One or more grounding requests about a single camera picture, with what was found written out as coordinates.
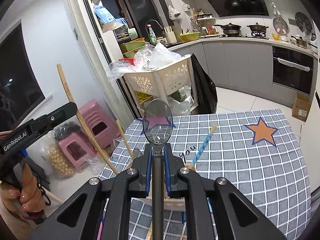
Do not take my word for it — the bamboo chopstick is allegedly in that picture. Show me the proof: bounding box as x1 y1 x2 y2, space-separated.
116 119 134 160
56 63 119 174

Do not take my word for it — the person left hand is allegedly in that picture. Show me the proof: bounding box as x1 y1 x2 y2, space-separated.
1 164 45 215

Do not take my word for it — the beige utensil holder caddy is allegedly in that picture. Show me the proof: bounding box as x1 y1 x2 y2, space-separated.
125 162 196 212

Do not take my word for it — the bag of yellow balls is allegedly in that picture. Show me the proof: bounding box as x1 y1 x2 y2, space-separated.
42 140 75 179

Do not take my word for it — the pink plastic stool lower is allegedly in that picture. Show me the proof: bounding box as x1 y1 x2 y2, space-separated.
59 131 97 173

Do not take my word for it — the pink plastic stool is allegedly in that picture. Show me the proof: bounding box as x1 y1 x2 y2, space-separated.
59 131 97 173
79 100 120 148

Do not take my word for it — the checked blue tablecloth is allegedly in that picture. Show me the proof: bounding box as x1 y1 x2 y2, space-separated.
98 109 312 240

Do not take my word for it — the blue patterned chopstick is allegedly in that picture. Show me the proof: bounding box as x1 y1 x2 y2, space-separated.
192 124 217 166

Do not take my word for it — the pink plastic stool upper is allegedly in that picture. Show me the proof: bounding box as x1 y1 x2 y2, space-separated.
79 100 120 148

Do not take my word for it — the black garbage bag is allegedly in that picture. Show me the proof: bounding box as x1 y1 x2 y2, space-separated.
191 54 218 114

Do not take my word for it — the cardboard box on floor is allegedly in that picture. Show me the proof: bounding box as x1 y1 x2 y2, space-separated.
292 93 311 122

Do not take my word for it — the cream plastic basket rack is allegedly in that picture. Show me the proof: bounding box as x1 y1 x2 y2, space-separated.
124 54 198 114

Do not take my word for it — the built-in black oven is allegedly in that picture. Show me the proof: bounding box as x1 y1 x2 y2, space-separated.
272 46 313 94

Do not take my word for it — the green colander bowl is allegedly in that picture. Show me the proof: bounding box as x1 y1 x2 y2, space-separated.
179 32 199 43

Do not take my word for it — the black wok on stove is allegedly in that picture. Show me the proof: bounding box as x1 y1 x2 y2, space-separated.
214 23 241 36

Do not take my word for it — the black pot on stove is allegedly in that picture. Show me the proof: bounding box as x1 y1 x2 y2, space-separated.
247 22 269 38

